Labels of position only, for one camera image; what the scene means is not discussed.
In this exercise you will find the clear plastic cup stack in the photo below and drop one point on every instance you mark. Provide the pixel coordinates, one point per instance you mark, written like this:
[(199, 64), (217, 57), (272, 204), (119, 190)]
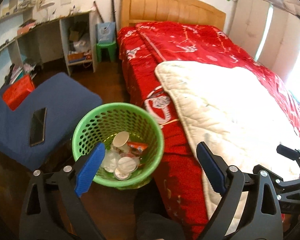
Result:
[(110, 161)]

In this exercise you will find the dark blue chair cushion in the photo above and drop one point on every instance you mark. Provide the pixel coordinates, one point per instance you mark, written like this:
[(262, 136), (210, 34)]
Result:
[(66, 100)]

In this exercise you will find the green plastic stool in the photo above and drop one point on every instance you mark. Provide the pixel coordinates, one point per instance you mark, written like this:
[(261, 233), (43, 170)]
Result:
[(109, 48)]

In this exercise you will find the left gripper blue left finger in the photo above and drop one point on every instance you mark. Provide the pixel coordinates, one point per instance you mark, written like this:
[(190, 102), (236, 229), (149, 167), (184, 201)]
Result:
[(86, 168)]

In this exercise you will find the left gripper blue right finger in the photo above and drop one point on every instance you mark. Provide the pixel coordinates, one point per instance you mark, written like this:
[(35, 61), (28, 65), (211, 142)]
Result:
[(213, 166)]

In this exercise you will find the light blue paper bag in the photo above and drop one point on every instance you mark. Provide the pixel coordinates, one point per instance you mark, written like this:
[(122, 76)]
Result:
[(105, 32)]

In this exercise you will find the red patterned duvet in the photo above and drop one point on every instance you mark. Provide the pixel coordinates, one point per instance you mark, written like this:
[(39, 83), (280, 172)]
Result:
[(146, 45)]

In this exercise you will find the white quilted blanket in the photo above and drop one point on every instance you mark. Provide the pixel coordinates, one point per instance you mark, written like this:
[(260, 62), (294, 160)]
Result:
[(236, 116)]

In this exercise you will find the white desk with shelves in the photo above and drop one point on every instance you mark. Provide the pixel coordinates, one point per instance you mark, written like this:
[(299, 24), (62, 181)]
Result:
[(26, 43)]

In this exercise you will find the white paper cup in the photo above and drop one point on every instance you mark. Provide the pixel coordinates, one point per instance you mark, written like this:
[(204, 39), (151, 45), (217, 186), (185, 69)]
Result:
[(120, 141)]

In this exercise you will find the green plastic mesh trash basket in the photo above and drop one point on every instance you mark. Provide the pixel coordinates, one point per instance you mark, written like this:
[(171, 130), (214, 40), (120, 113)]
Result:
[(103, 123)]

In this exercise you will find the black smartphone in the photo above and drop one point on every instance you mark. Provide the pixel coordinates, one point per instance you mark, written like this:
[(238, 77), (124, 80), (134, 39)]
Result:
[(37, 127)]

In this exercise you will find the white wardrobe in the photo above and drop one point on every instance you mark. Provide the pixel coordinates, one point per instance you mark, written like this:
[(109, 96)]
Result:
[(270, 35)]

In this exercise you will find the red snack wrapper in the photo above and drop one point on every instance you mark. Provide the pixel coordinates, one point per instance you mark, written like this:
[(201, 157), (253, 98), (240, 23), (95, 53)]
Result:
[(137, 147)]

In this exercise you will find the wooden bed headboard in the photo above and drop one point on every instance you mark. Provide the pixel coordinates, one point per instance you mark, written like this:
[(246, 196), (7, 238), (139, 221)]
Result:
[(181, 11)]

